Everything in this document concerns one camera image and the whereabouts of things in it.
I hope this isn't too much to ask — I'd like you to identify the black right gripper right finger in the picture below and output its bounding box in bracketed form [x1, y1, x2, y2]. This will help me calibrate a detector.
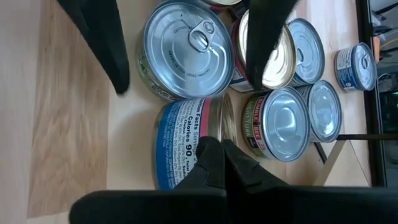
[223, 139, 398, 224]

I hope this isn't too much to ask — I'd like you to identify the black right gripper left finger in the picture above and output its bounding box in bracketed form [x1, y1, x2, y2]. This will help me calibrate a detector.
[70, 136, 227, 224]

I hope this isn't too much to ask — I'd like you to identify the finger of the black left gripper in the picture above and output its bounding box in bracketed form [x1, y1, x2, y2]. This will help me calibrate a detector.
[57, 0, 130, 95]
[245, 0, 299, 91]

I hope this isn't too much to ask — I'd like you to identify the gold-lid blue-label tuna can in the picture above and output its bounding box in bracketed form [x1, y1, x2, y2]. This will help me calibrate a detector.
[229, 9, 298, 93]
[152, 93, 239, 190]

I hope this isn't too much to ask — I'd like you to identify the green-label pull-tab can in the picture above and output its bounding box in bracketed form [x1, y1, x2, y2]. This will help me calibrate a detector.
[135, 0, 236, 102]

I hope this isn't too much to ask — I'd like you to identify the colourful yellowfin tuna can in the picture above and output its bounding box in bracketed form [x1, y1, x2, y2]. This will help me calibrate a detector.
[287, 17, 326, 88]

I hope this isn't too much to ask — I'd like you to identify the green Bumble Bee tuna can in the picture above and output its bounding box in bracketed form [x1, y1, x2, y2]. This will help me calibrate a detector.
[241, 86, 312, 162]

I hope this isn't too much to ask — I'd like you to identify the silver-lid tuna can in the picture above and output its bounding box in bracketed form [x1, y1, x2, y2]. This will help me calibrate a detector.
[295, 80, 343, 144]

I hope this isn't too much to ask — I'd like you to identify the blue-white label silver-lid can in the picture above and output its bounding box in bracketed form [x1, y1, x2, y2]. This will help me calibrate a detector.
[334, 42, 377, 93]

